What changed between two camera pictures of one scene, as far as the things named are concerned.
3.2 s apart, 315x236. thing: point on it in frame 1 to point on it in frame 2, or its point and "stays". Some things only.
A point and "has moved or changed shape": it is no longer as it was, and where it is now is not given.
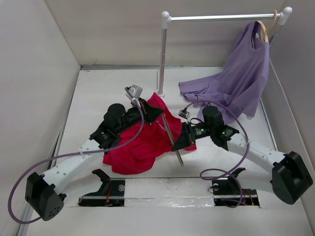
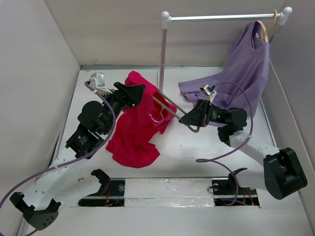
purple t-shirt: (238, 87) stays
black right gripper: (186, 137) to (200, 115)
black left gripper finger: (149, 112) to (132, 94)
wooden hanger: (264, 35) stays
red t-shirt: (154, 142) has moved or changed shape
